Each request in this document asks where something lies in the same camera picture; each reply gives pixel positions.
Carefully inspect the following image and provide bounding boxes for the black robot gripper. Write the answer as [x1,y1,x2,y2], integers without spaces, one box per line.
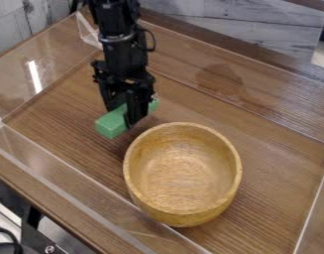
[91,28,156,128]

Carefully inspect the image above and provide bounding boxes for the green rectangular block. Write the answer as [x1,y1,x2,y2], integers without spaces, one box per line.
[93,97,161,140]

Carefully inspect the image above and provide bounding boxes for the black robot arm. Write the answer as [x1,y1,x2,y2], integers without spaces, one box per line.
[81,0,156,127]

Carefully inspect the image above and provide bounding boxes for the brown wooden bowl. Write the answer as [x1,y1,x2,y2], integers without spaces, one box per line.
[123,122,243,227]

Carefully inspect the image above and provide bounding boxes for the clear acrylic corner bracket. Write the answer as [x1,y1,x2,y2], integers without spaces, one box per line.
[76,12,101,50]

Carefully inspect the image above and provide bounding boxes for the clear acrylic tray wall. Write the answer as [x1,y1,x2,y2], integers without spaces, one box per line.
[0,119,212,254]

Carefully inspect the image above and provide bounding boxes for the black metal table bracket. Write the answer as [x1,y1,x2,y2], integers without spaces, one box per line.
[21,206,68,254]

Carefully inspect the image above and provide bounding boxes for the black cable under table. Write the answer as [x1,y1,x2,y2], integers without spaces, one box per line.
[0,227,24,254]

